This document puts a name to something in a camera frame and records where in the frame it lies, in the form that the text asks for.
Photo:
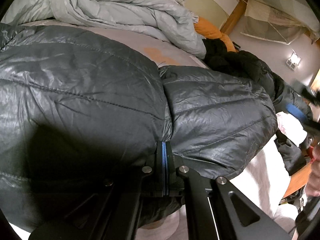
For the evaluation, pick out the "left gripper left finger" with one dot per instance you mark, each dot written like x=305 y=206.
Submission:
x=114 y=211

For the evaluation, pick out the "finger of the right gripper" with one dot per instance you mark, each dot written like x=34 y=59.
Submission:
x=297 y=113
x=304 y=91

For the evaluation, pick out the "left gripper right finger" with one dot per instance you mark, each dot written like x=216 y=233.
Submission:
x=215 y=208

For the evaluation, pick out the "black quilted puffer jacket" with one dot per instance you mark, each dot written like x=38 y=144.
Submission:
x=112 y=117

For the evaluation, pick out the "person's right hand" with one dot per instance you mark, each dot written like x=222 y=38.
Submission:
x=313 y=185

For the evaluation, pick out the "white floral pillow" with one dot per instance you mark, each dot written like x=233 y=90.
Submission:
x=291 y=127

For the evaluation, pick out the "checkered overhead bed sheet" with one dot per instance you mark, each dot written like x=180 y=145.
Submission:
x=280 y=21

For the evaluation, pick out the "dark green down coat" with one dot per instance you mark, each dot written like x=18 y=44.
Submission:
x=220 y=116

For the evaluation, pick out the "orange pillow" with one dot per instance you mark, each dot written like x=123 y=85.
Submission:
x=210 y=31

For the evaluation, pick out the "light grey-blue duvet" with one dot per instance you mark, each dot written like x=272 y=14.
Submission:
x=165 y=20

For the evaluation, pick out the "wall night light socket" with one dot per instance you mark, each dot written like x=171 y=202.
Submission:
x=293 y=61

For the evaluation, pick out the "wooden bunk bed frame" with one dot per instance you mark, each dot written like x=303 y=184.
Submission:
x=299 y=179

